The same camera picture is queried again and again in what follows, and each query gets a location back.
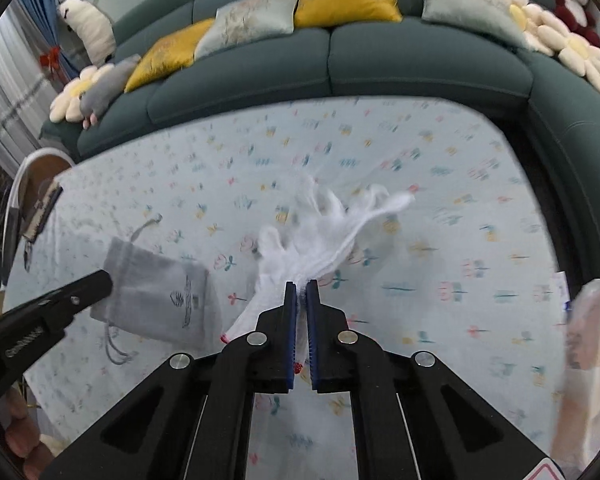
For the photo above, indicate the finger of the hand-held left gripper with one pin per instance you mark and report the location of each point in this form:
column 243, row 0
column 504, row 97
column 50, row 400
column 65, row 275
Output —
column 80, row 292

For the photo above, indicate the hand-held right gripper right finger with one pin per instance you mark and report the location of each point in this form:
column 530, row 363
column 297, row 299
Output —
column 313, row 335

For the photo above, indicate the small yellow embroidered cushion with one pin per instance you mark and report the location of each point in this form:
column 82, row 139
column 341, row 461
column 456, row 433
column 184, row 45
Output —
column 170, row 55

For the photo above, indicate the person's left hand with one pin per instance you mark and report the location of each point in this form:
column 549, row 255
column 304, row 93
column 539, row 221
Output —
column 22, row 435

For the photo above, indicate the white bin with liner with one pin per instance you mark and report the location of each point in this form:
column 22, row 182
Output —
column 580, row 410

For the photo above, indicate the beige and black small device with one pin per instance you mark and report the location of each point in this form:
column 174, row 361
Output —
column 42, row 210

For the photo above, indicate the pale teal embroidered cushion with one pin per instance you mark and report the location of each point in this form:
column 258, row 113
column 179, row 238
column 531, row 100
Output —
column 250, row 22

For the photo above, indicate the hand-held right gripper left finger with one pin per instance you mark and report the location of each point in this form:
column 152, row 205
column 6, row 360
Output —
column 290, row 330

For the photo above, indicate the grey-green embroidered cushion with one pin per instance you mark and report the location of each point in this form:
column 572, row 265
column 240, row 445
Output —
column 470, row 12

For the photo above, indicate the white panda plush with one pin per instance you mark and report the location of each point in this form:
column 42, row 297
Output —
column 90, row 30

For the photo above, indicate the blue curtain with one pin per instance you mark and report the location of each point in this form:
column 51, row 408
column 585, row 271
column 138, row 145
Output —
column 45, row 10

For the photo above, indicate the red curtain bow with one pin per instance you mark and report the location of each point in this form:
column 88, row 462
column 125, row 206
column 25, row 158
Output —
column 49, row 56

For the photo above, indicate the grey mouse plush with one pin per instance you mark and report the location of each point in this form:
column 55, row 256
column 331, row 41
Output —
column 105, row 90

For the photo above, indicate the white chair with brown seat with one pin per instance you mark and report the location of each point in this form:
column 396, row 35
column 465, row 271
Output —
column 30, row 175

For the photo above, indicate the red and white teddy bear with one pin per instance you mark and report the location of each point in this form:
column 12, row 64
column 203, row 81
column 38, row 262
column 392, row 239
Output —
column 572, row 5

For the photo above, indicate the teal sectional sofa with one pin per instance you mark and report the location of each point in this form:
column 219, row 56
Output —
column 410, row 65

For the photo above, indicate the white knit glove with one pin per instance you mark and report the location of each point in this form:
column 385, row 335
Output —
column 300, row 245

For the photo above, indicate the small white flower pillow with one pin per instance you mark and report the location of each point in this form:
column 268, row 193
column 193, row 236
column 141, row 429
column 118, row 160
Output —
column 72, row 92

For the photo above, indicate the white sheer curtain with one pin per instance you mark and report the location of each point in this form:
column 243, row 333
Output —
column 5, row 90

